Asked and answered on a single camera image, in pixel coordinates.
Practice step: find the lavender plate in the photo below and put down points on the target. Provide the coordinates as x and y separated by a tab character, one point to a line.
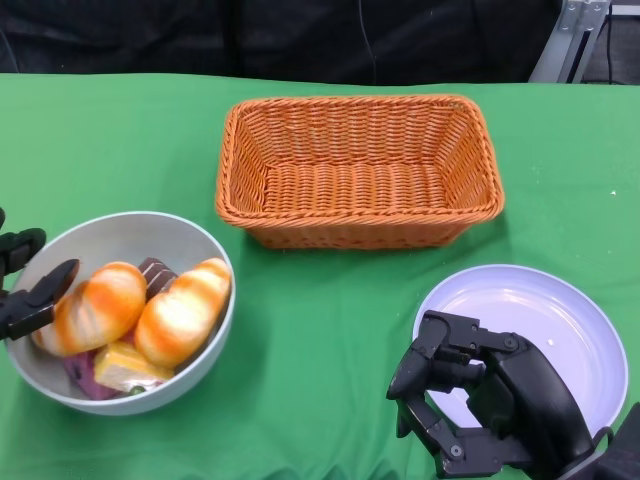
540	300

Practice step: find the orange wicker basket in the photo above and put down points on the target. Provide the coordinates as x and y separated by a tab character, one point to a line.
350	190

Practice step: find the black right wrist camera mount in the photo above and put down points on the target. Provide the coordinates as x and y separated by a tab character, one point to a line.
625	445

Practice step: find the orange striped bread roll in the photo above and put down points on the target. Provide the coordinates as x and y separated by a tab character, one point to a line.
100	305
175	320

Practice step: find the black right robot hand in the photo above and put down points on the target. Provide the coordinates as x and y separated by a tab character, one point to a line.
530	395

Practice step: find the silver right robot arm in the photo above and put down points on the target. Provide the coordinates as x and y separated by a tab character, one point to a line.
580	470

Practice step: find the pale green bowl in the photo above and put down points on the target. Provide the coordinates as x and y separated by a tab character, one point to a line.
140	235

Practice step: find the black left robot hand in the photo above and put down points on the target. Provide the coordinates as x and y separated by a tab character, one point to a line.
27	305

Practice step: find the grey aluminium frame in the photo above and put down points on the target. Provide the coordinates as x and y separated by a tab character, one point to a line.
560	45

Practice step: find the black backdrop curtain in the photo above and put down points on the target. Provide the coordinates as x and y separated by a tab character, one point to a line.
200	35

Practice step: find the pink cake slice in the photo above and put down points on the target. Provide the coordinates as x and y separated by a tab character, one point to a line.
82	372

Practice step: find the brown chocolate cake slice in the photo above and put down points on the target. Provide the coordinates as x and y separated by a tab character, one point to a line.
157	275

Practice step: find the yellow cake slice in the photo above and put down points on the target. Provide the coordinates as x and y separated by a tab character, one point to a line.
120	367

